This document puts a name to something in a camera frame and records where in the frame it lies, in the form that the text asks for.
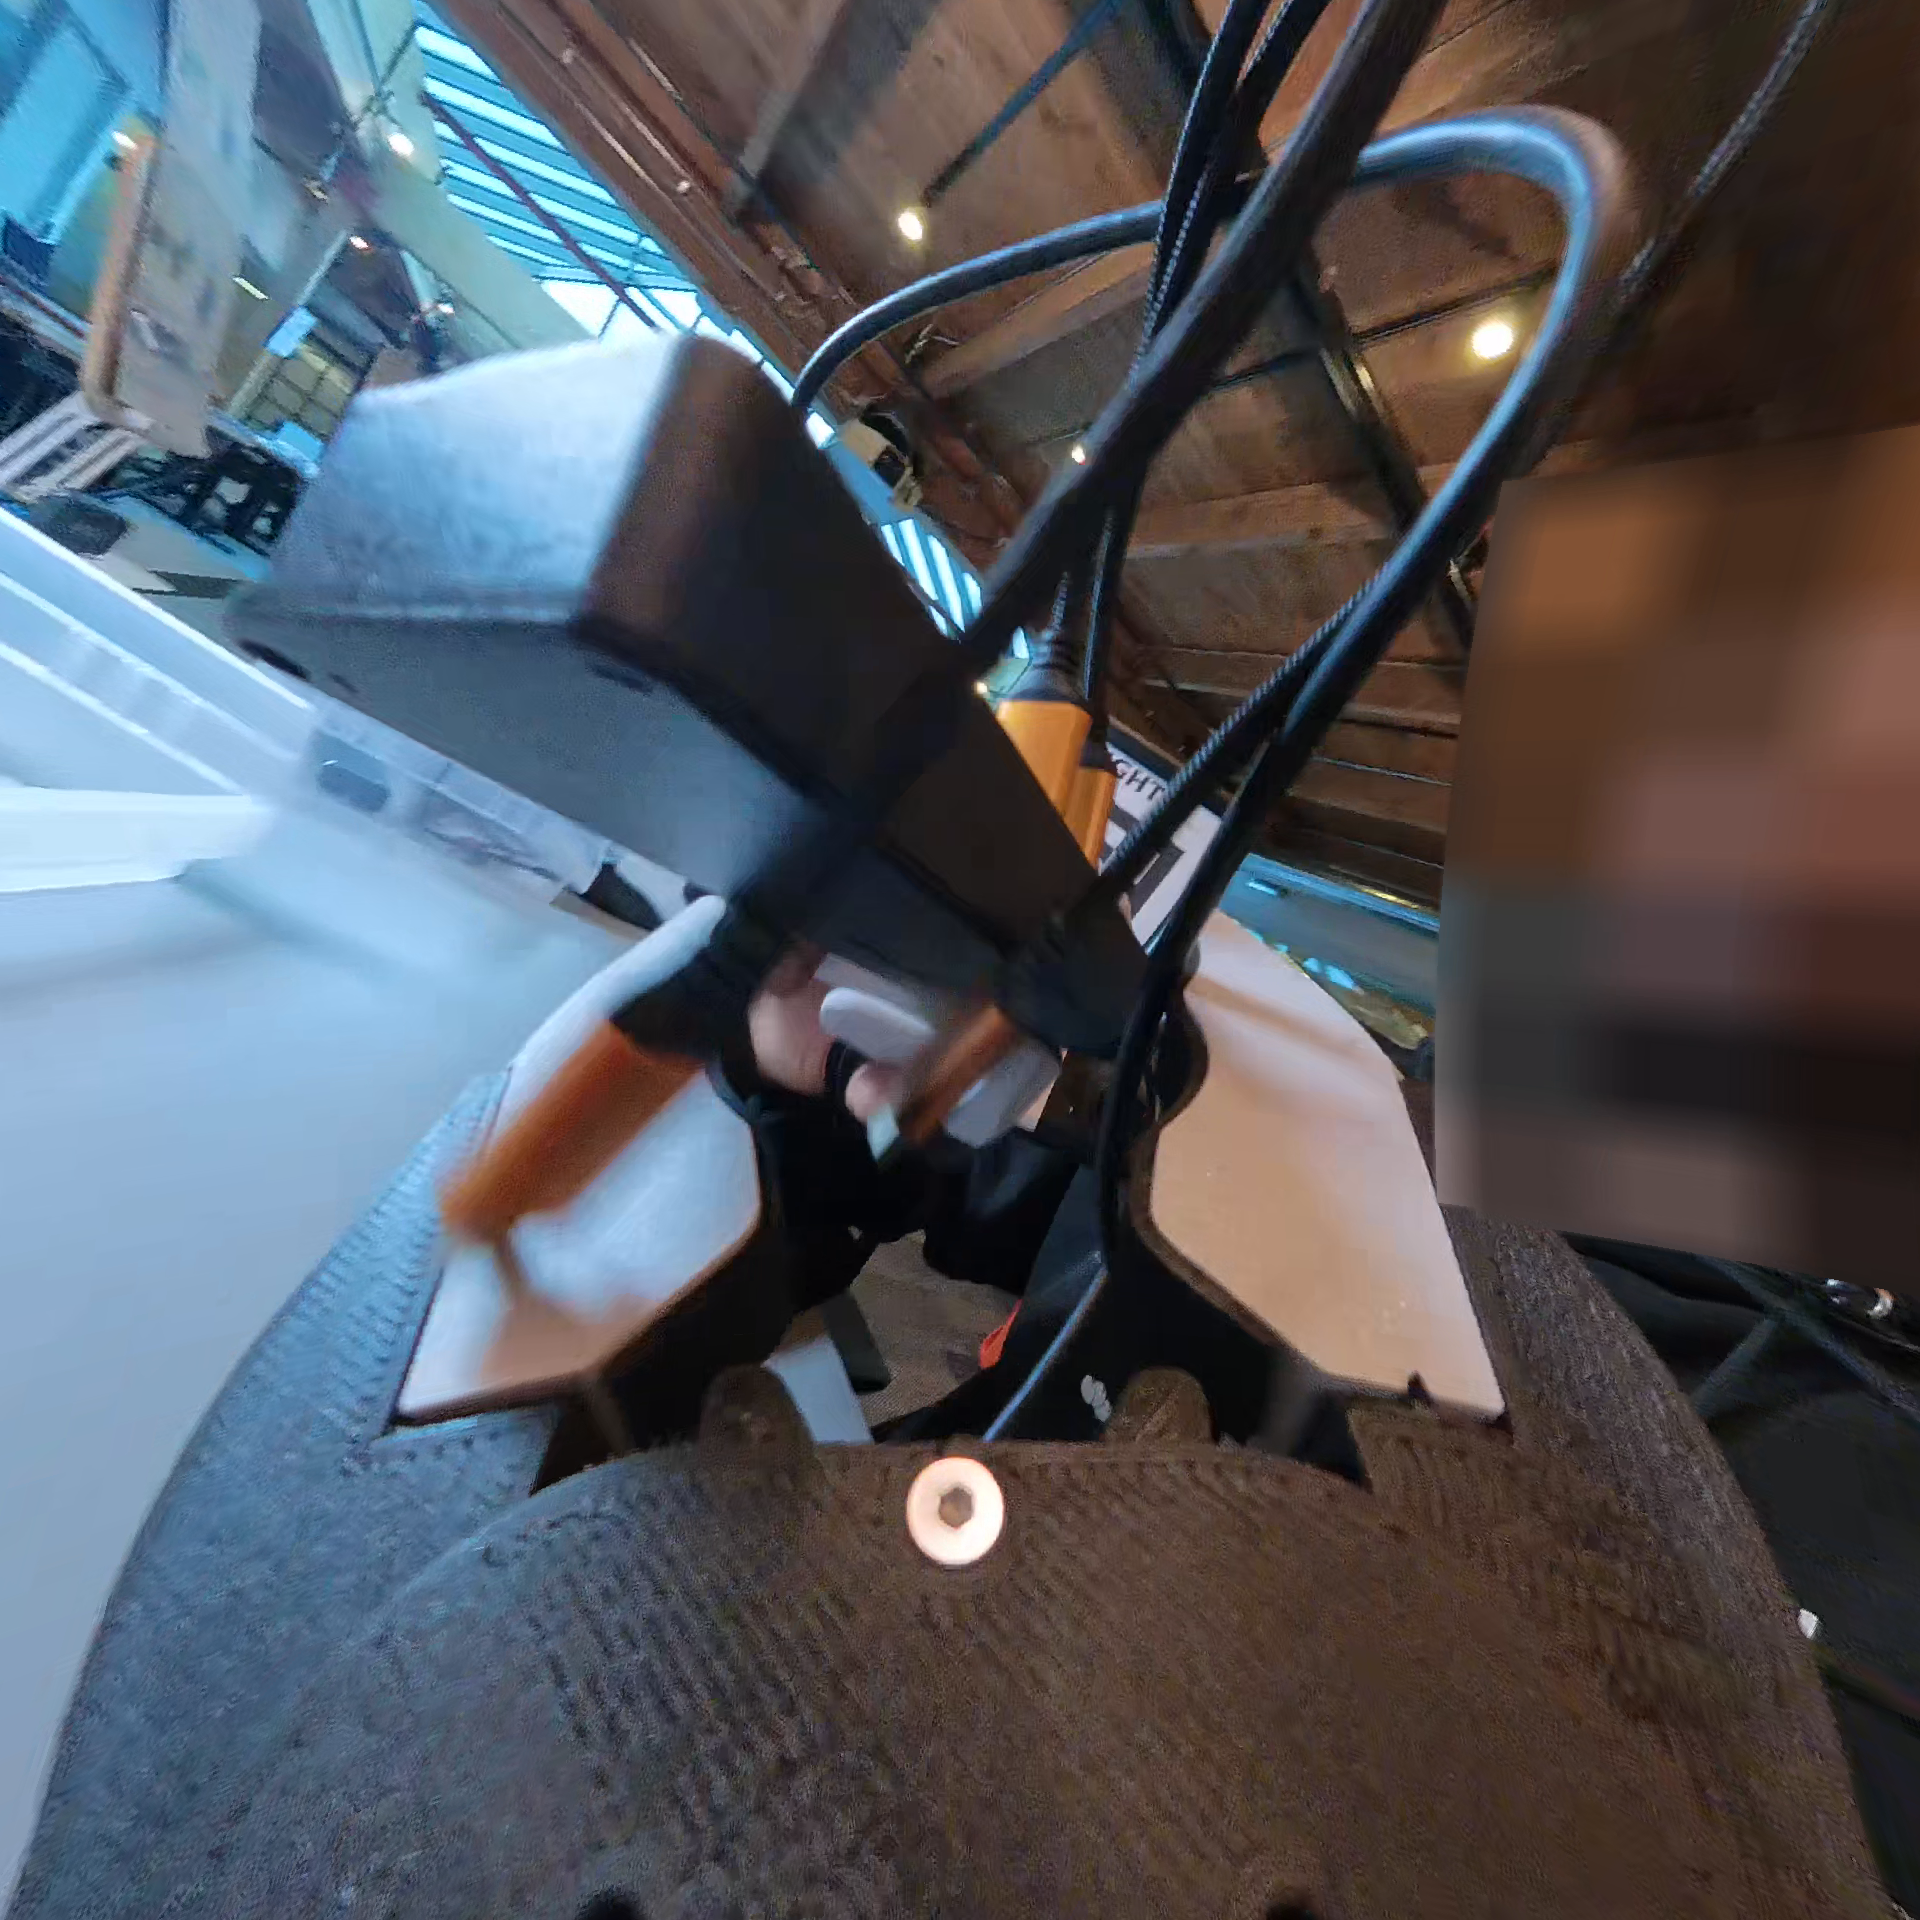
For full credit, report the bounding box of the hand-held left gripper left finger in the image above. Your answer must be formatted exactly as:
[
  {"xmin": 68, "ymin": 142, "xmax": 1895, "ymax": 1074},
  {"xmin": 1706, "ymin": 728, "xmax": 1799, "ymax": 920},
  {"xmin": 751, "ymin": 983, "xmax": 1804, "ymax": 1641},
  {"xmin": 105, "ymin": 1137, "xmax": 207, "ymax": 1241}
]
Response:
[{"xmin": 392, "ymin": 895, "xmax": 821, "ymax": 1443}]

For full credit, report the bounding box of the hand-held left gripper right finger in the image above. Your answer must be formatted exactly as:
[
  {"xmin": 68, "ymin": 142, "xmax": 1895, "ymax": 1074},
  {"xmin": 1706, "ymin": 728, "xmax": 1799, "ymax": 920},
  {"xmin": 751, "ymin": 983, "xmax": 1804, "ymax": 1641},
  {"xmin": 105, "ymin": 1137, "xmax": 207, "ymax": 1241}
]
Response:
[{"xmin": 1111, "ymin": 907, "xmax": 1506, "ymax": 1417}]

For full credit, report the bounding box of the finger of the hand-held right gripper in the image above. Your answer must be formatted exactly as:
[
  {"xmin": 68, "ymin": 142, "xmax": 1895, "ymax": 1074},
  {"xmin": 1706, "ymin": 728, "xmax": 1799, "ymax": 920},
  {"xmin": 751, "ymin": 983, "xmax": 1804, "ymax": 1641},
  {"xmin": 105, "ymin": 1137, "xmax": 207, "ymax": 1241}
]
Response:
[
  {"xmin": 816, "ymin": 983, "xmax": 945, "ymax": 1069},
  {"xmin": 945, "ymin": 1045, "xmax": 1066, "ymax": 1150}
]

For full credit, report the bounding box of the black braided usb cable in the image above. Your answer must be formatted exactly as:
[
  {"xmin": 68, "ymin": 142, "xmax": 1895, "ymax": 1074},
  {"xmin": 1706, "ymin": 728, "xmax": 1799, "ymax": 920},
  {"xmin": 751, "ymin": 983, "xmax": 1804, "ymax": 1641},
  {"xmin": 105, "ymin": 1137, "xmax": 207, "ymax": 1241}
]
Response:
[{"xmin": 878, "ymin": 0, "xmax": 1849, "ymax": 1158}]

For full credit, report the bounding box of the black usb hub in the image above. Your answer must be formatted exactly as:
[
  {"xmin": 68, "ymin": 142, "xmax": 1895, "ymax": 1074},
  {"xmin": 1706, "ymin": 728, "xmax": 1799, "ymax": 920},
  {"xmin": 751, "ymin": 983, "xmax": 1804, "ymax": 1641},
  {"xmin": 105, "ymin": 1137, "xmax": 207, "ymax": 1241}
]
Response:
[{"xmin": 224, "ymin": 332, "xmax": 1147, "ymax": 1056}]

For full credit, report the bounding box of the clear plastic bin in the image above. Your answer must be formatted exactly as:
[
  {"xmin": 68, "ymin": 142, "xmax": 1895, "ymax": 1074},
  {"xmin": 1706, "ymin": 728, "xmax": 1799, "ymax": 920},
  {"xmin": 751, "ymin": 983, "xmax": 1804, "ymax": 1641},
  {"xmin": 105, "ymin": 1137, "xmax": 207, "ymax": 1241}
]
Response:
[{"xmin": 0, "ymin": 509, "xmax": 632, "ymax": 902}]

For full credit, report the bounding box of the person's right hand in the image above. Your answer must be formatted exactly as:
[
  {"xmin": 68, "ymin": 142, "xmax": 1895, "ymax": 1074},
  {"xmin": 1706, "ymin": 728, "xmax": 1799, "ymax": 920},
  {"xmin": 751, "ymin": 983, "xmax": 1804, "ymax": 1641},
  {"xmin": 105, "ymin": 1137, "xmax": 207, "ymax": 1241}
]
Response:
[{"xmin": 744, "ymin": 983, "xmax": 903, "ymax": 1158}]

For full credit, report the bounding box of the instruction poster board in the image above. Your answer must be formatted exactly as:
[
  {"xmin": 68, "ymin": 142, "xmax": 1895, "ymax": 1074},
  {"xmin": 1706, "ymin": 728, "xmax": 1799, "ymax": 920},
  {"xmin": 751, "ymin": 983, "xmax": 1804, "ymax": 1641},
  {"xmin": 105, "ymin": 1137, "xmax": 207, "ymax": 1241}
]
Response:
[{"xmin": 82, "ymin": 0, "xmax": 277, "ymax": 457}]

